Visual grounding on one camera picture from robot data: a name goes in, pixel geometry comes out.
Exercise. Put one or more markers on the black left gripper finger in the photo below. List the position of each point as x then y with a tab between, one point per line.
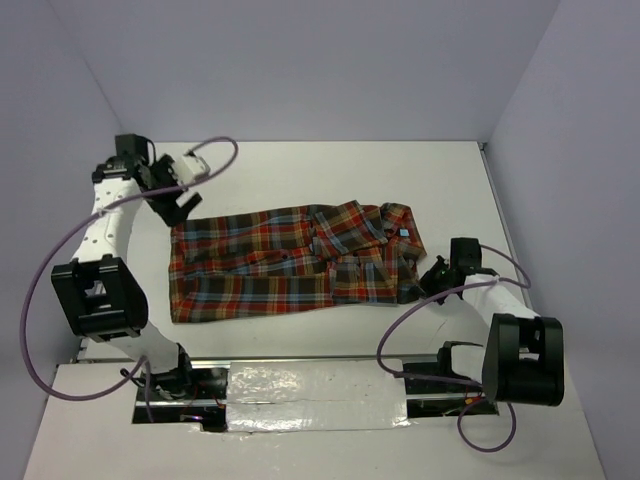
192	202
173	214

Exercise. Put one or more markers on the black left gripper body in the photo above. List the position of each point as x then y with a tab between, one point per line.
163	176

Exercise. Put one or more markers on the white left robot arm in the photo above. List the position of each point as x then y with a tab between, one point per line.
97	291

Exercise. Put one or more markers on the aluminium table frame rail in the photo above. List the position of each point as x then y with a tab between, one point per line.
514	215

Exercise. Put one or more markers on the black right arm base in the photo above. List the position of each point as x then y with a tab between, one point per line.
431	375

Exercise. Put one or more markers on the glossy white tape patch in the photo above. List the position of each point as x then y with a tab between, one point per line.
328	395

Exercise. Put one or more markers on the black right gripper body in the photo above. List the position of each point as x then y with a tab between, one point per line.
436	280

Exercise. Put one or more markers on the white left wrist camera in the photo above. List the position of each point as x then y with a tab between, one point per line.
188	169

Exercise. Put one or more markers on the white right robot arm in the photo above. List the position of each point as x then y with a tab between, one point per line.
522	359

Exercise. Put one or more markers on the plaid long sleeve shirt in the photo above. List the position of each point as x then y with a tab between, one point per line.
291	260

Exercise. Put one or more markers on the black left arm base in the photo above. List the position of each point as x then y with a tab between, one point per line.
190	385

